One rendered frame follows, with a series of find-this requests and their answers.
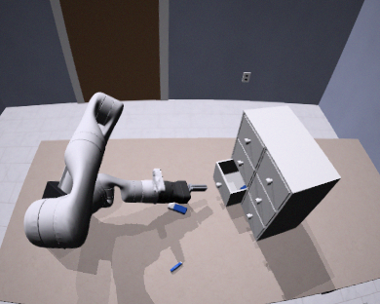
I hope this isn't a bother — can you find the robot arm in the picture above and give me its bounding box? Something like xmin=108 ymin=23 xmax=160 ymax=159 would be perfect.
xmin=23 ymin=93 xmax=143 ymax=248

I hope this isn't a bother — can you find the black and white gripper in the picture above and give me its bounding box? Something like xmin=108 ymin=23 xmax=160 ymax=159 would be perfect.
xmin=141 ymin=169 xmax=208 ymax=205

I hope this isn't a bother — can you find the blue and white eraser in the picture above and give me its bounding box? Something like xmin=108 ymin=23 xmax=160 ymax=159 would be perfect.
xmin=168 ymin=203 xmax=187 ymax=215

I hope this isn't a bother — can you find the small grey chest of drawers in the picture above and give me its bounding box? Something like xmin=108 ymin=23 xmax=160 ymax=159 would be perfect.
xmin=231 ymin=106 xmax=341 ymax=241

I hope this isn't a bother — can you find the grey drawer front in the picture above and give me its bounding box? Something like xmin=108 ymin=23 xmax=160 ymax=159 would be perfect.
xmin=257 ymin=150 xmax=290 ymax=210
xmin=233 ymin=139 xmax=255 ymax=187
xmin=242 ymin=192 xmax=265 ymax=239
xmin=213 ymin=159 xmax=247 ymax=207
xmin=239 ymin=115 xmax=265 ymax=168
xmin=248 ymin=174 xmax=276 ymax=226

